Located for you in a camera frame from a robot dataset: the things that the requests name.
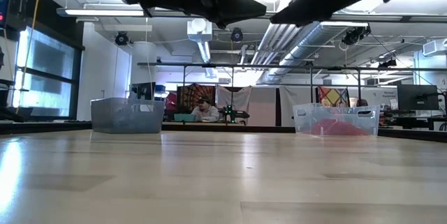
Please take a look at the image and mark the white hanging cloth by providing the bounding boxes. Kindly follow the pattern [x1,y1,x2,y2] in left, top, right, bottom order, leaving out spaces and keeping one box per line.
[278,85,318,127]
[215,85,253,113]

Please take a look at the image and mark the red rubber band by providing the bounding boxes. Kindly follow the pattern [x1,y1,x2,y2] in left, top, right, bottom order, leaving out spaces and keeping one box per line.
[310,124,335,137]
[312,118,350,137]
[335,122,369,137]

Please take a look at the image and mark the round black ceiling fixture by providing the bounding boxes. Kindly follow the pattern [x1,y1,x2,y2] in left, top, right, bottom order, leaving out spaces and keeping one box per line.
[230,27,244,43]
[114,31,130,47]

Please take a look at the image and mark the white ceiling unit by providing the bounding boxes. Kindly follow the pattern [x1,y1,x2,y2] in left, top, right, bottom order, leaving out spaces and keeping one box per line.
[186,17,213,43]

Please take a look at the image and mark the black pipe rack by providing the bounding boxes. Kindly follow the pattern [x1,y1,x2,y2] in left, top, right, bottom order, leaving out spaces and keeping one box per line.
[136,61,447,108]

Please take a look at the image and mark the geometric colourful tapestry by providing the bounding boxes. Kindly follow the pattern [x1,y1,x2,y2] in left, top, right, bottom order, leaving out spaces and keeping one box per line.
[316,86,351,108]

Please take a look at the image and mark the white wall sign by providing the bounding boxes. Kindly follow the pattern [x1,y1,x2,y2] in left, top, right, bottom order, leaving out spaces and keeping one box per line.
[361,87,399,110]

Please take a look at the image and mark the teal box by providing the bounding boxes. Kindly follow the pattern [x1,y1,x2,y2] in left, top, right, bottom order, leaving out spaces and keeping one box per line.
[173,113,196,123]

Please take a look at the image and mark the mandala wall tapestry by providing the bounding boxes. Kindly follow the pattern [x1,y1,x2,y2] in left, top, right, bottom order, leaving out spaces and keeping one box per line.
[176,83,217,113]

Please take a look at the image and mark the yellow cable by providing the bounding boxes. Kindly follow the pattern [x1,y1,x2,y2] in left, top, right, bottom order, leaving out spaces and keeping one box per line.
[15,0,43,113]

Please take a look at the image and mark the black computer monitor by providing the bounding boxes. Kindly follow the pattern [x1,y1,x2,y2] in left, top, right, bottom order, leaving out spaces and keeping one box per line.
[397,84,440,111]

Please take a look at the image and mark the white round column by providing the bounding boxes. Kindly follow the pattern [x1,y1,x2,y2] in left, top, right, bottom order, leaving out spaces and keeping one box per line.
[130,40,158,86]

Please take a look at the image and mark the pale partition panel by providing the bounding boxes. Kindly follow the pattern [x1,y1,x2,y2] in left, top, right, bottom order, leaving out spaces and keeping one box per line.
[246,87,277,128]

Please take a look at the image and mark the large glass window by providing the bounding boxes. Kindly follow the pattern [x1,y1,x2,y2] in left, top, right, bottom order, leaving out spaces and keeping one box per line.
[10,24,85,117]

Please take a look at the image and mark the grey translucent plastic basket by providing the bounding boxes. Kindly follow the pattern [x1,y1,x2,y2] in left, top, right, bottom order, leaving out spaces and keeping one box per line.
[90,97,166,134]

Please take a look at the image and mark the black ceiling spotlight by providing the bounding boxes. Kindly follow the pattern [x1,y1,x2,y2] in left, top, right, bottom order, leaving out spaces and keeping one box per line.
[378,57,398,68]

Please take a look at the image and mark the black ceiling-hung device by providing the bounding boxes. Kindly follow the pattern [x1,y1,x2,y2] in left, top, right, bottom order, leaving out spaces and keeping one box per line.
[342,24,372,46]

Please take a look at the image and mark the clear plastic basket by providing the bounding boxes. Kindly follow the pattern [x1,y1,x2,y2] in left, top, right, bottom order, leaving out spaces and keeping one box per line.
[292,103,381,137]

